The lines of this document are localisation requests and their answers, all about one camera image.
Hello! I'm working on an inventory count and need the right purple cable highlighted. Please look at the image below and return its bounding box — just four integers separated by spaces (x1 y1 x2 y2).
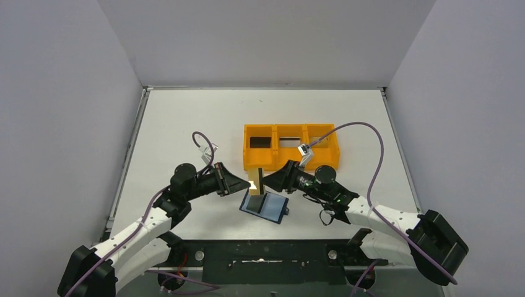
305 121 459 286

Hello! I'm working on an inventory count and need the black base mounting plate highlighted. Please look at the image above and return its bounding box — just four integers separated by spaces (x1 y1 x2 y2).
158 239 372 285

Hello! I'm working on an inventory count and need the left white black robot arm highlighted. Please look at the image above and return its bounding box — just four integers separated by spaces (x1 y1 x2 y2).
57 162 251 296

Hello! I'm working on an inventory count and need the orange three-compartment tray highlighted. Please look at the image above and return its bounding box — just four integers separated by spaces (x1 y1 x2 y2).
243 124 341 172

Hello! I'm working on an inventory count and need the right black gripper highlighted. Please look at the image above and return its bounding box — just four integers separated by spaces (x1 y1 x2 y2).
261 159 330 200

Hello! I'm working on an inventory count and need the blue leather card holder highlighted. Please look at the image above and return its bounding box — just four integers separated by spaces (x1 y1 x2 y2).
239 191 289 224

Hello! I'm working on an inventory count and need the purple cable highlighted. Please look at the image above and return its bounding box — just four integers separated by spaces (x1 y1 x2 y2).
61 131 220 297
305 121 459 286

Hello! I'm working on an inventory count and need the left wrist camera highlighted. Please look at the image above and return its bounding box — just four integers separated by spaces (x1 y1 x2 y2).
199 143 219 164

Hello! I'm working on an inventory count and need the black VIP credit card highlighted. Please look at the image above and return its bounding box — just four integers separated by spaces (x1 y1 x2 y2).
249 136 272 149

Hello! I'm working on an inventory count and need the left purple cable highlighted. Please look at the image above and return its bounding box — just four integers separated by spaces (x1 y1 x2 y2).
61 131 220 297

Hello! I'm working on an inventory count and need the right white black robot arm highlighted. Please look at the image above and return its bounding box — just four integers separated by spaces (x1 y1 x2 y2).
262 160 469 286

